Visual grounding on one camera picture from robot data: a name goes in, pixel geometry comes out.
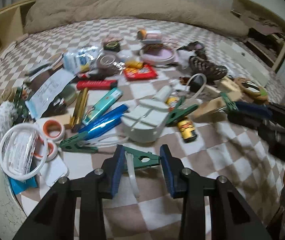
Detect green clothes peg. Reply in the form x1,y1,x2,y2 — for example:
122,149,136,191
166,96,198,126
124,146,161,170
59,132,98,153

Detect leaf shaped wooden board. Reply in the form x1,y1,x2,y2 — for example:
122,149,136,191
190,96,226,120

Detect small yellow black bottle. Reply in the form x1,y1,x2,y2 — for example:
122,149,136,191
177,118,197,142

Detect blue metallic pen case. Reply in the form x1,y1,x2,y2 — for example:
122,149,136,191
78,104,128,140

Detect white round plastic device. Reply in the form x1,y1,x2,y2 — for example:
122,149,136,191
121,99,169,143

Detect white tray with blocks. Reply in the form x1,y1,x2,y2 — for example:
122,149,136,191
219,41,270,87

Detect dark brown hair claw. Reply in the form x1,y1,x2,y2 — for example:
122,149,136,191
189,56,228,81

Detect gold tube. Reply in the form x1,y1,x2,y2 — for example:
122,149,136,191
70,88,88,133

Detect orange white tape roll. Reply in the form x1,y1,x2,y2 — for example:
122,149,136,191
43,119,65,142

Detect teal lighter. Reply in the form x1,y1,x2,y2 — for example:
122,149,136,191
82,88,123,126

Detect closet shelf with clothes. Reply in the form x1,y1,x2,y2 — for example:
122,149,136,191
231,0,285,72

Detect white paper receipt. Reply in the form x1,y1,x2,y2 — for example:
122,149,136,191
25,68,75,120

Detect red snack packet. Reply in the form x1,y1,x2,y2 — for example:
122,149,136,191
123,64,158,81

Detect blue white tissue packet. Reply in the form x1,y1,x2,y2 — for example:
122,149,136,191
63,46,103,75

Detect pink round compact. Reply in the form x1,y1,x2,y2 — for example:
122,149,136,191
139,44,177,66

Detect white fuzzy yarn ball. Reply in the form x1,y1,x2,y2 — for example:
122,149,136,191
0,101,18,141

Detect black tape roll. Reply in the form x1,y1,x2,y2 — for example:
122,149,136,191
103,41,121,53

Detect pink white cylinder bottle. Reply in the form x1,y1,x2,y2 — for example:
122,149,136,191
137,29,163,44

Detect beige fluffy blanket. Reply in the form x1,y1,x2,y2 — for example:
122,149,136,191
25,0,249,37

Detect wooden bedside shelf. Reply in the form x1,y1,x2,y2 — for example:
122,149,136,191
0,0,36,51

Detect wooden ring coasters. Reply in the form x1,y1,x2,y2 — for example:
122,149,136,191
234,77,268,101

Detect white ring with packet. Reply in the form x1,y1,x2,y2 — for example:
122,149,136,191
0,122,49,182

